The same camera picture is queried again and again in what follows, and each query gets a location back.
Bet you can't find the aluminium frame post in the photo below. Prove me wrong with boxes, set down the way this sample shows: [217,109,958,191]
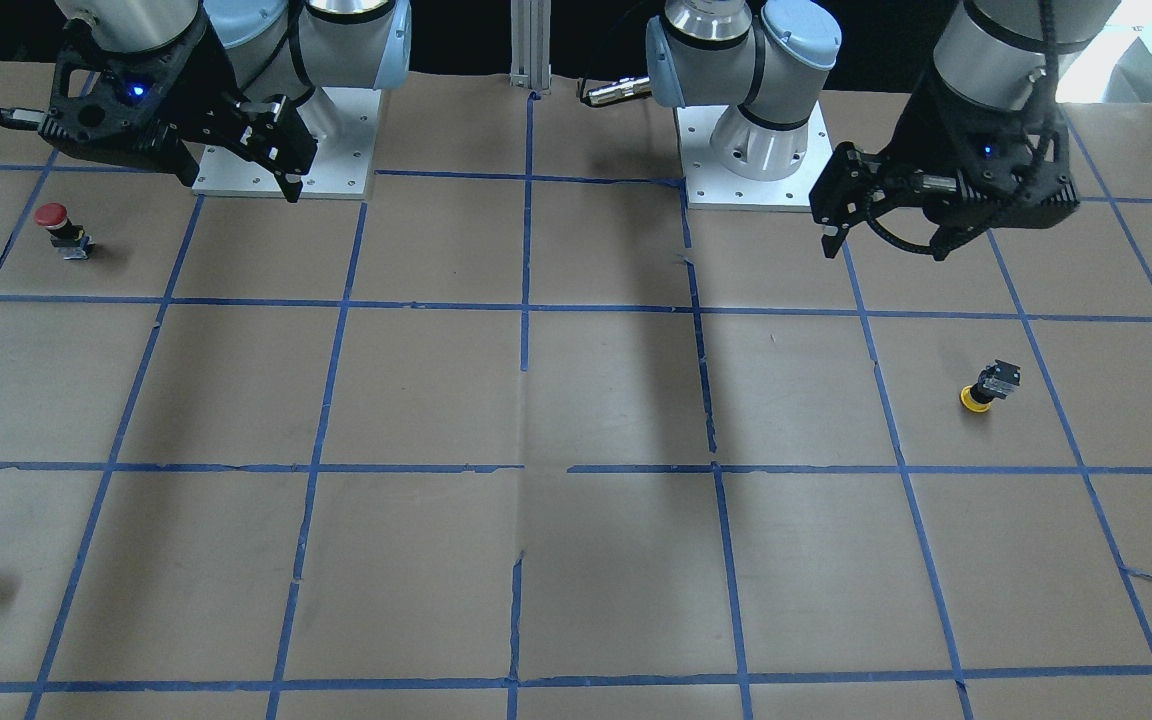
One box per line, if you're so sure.
[509,0,552,96]

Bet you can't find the red push button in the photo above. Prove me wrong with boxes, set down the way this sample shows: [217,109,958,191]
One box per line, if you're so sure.
[33,202,91,262]

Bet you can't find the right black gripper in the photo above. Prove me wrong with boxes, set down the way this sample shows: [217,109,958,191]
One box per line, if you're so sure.
[56,15,317,202]

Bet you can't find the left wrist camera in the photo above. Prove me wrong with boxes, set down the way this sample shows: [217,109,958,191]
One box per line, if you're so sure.
[922,122,1082,229]

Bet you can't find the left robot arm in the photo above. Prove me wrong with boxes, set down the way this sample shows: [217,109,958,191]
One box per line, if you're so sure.
[579,1,1117,262]

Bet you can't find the yellow push button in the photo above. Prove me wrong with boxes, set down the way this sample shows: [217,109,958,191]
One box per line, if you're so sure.
[960,359,1021,414]

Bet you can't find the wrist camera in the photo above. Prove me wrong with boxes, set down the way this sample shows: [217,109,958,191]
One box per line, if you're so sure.
[0,61,197,176]
[922,122,1082,229]

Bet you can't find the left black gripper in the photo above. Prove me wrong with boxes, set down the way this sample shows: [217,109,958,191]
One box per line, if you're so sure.
[809,70,1082,262]

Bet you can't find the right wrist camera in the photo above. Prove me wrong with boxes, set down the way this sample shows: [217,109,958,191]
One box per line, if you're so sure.
[0,61,197,176]

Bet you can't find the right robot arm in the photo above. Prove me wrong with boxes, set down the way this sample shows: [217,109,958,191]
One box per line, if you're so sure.
[3,1,414,202]

